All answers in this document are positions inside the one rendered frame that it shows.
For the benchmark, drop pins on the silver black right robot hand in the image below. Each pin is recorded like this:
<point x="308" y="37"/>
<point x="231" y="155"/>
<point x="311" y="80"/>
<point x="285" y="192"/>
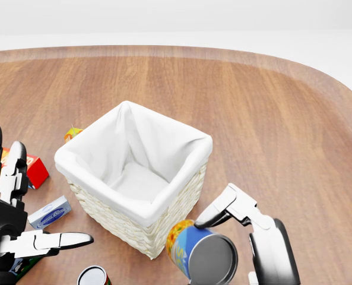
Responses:
<point x="267" y="237"/>

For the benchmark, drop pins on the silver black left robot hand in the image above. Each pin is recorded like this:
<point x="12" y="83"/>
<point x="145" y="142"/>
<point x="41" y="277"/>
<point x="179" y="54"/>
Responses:
<point x="3" y="219"/>

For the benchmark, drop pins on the blue alphabet soup can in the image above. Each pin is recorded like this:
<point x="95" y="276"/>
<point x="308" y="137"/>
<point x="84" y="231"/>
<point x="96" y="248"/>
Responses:
<point x="202" y="252"/>

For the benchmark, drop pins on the white wicker basket with liner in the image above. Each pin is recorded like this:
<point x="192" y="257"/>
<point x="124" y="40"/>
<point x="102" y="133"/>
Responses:
<point x="134" y="178"/>

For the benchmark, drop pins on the pale blue cream cheese box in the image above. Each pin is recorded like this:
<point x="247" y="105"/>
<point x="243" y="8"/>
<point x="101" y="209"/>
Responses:
<point x="49" y="213"/>

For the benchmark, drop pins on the green printed food box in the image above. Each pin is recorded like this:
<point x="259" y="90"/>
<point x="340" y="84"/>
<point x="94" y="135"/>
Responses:
<point x="22" y="265"/>

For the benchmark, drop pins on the red printed food box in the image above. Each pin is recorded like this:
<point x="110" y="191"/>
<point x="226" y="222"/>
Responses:
<point x="36" y="170"/>

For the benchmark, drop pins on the red can with white top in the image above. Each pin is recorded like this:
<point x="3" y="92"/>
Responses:
<point x="94" y="276"/>

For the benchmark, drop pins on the small yellow orange carton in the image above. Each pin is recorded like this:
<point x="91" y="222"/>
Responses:
<point x="72" y="133"/>

